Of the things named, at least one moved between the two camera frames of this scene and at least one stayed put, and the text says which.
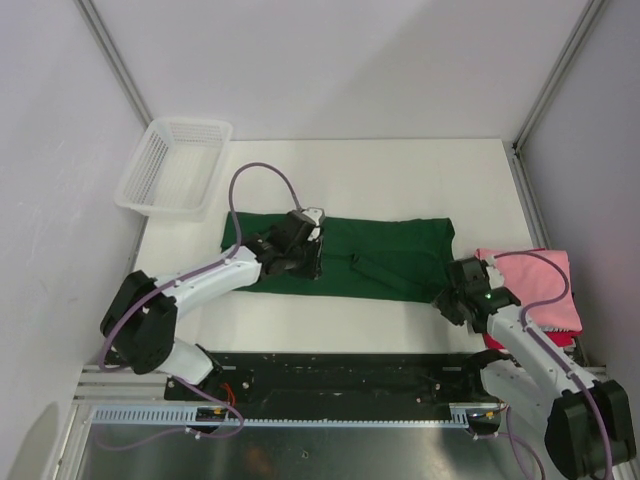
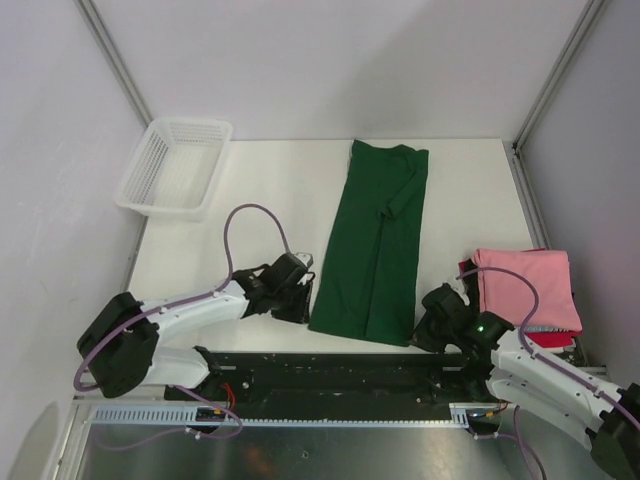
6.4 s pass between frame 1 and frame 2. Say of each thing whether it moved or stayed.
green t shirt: moved
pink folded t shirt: stayed
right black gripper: moved
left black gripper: moved
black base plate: stayed
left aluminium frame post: stayed
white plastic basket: stayed
